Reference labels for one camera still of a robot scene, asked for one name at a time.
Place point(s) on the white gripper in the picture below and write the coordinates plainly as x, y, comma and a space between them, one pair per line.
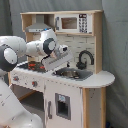
59, 56

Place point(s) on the small metal pot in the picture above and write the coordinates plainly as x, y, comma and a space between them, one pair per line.
70, 74

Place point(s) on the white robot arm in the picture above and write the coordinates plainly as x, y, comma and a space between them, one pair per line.
12, 113

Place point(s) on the wooden toy kitchen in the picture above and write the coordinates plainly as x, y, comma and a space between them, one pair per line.
93, 89

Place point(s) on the black toy faucet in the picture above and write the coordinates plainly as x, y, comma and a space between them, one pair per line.
82, 63

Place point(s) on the black toy stovetop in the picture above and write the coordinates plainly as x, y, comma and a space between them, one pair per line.
33, 66

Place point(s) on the grey toy sink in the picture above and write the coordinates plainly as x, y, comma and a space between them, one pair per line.
83, 74

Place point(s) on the white toy microwave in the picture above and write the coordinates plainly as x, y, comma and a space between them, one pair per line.
73, 23

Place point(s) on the right red stove knob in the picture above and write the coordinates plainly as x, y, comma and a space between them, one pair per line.
34, 83

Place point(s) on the red stove knob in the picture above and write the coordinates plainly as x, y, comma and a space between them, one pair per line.
16, 78
34, 83

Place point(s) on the white cabinet door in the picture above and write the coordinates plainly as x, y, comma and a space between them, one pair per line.
63, 106

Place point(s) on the left red stove knob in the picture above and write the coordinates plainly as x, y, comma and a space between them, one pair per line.
16, 78

